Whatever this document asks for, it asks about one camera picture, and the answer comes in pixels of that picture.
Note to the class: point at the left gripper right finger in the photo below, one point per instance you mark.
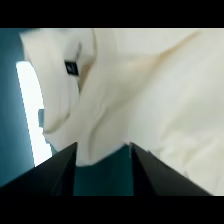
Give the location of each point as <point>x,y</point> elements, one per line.
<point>156,178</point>

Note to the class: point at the cream shirt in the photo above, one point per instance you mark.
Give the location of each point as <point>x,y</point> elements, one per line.
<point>143,90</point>

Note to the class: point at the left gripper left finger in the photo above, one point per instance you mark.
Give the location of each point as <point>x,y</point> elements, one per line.
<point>56,176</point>

